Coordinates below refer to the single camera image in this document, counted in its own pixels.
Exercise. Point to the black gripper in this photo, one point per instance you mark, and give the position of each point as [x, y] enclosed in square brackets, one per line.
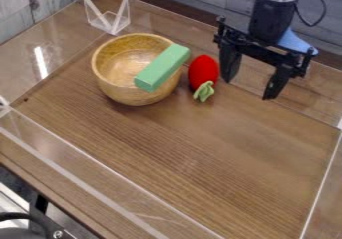
[268, 41]

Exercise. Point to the green rectangular block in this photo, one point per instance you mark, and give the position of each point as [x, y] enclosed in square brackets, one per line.
[161, 67]

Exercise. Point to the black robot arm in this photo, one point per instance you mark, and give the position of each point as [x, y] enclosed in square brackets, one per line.
[267, 41]

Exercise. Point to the brown wooden bowl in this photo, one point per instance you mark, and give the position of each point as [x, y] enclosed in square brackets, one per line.
[116, 62]

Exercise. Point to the red toy strawberry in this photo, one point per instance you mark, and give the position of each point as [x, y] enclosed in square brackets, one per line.
[203, 73]

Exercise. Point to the clear acrylic stand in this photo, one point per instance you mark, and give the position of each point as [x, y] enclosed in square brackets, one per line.
[110, 22]

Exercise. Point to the black metal clamp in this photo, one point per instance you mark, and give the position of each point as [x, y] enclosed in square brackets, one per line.
[41, 224]

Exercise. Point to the clear acrylic tray wall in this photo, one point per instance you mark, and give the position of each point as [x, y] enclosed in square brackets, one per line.
[106, 202]

